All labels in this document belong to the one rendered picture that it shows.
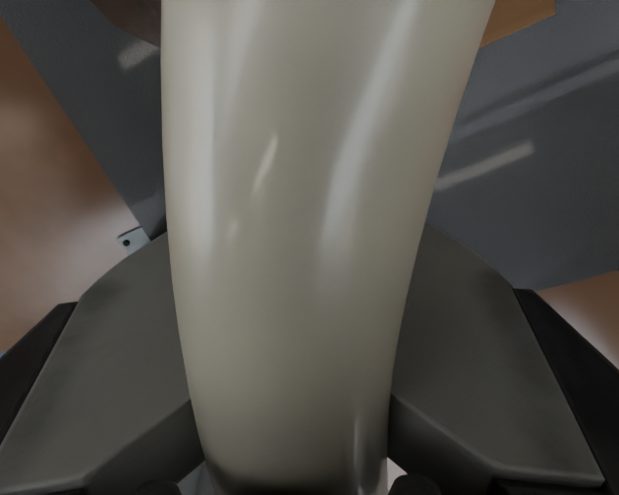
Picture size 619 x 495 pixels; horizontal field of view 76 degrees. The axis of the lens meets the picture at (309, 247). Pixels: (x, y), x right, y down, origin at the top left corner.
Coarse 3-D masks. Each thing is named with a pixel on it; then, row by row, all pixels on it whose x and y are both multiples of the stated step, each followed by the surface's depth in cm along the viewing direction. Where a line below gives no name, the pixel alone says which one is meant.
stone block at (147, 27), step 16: (96, 0) 34; (112, 0) 32; (128, 0) 31; (144, 0) 29; (160, 0) 28; (112, 16) 35; (128, 16) 34; (144, 16) 32; (160, 16) 30; (144, 32) 35; (160, 32) 34
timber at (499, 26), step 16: (496, 0) 70; (512, 0) 70; (528, 0) 70; (544, 0) 70; (496, 16) 72; (512, 16) 72; (528, 16) 72; (544, 16) 72; (496, 32) 73; (512, 32) 73
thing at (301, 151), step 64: (192, 0) 3; (256, 0) 3; (320, 0) 3; (384, 0) 3; (448, 0) 3; (192, 64) 3; (256, 64) 3; (320, 64) 3; (384, 64) 3; (448, 64) 3; (192, 128) 3; (256, 128) 3; (320, 128) 3; (384, 128) 3; (448, 128) 4; (192, 192) 4; (256, 192) 3; (320, 192) 3; (384, 192) 3; (192, 256) 4; (256, 256) 3; (320, 256) 3; (384, 256) 4; (192, 320) 4; (256, 320) 4; (320, 320) 4; (384, 320) 4; (192, 384) 5; (256, 384) 4; (320, 384) 4; (384, 384) 5; (256, 448) 5; (320, 448) 5; (384, 448) 6
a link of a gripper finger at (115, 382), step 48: (96, 288) 8; (144, 288) 8; (96, 336) 7; (144, 336) 7; (48, 384) 6; (96, 384) 6; (144, 384) 6; (48, 432) 6; (96, 432) 6; (144, 432) 6; (192, 432) 6; (0, 480) 5; (48, 480) 5; (96, 480) 5; (144, 480) 6
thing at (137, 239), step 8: (128, 232) 111; (136, 232) 110; (120, 240) 112; (128, 240) 112; (136, 240) 112; (144, 240) 112; (128, 248) 113; (136, 248) 113; (200, 464) 44; (192, 472) 43; (200, 472) 43; (208, 472) 44; (184, 480) 43; (192, 480) 42; (200, 480) 43; (208, 480) 43; (184, 488) 42; (192, 488) 42; (200, 488) 42; (208, 488) 43
